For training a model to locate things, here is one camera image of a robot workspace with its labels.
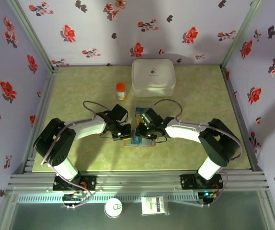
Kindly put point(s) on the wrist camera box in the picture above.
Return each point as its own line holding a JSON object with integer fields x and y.
{"x": 146, "y": 117}
{"x": 122, "y": 112}

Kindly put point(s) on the teal credit card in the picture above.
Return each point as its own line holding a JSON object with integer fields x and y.
{"x": 135, "y": 141}

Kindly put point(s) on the aluminium frame cross rail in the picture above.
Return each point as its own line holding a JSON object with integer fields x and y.
{"x": 137, "y": 182}

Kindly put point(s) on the orange capped pill bottle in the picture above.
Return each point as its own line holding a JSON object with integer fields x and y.
{"x": 121, "y": 92}

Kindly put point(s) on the aluminium frame post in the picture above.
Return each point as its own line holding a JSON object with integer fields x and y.
{"x": 241, "y": 36}
{"x": 33, "y": 36}

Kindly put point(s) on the white packet in plastic bag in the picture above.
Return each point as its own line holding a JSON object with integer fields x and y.
{"x": 154, "y": 206}

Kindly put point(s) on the small electronics board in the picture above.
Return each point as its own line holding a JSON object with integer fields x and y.
{"x": 207, "y": 195}
{"x": 74, "y": 197}

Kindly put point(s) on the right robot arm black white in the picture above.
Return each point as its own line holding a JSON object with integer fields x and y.
{"x": 183, "y": 130}

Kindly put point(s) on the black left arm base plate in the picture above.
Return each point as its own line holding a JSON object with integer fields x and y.
{"x": 89, "y": 183}

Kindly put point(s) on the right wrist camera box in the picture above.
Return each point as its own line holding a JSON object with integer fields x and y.
{"x": 146, "y": 117}

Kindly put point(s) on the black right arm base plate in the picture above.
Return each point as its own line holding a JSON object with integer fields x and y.
{"x": 187, "y": 182}

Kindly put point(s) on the white zipped medicine pouch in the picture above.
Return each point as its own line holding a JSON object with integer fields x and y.
{"x": 152, "y": 79}

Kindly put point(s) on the round white lid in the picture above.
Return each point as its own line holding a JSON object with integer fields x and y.
{"x": 113, "y": 210}

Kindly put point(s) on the brown leather card holder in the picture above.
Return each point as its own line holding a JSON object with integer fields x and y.
{"x": 149, "y": 143}

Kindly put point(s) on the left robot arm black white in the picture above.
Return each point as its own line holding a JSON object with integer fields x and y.
{"x": 89, "y": 127}

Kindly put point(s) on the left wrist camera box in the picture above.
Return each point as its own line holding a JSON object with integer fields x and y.
{"x": 122, "y": 112}

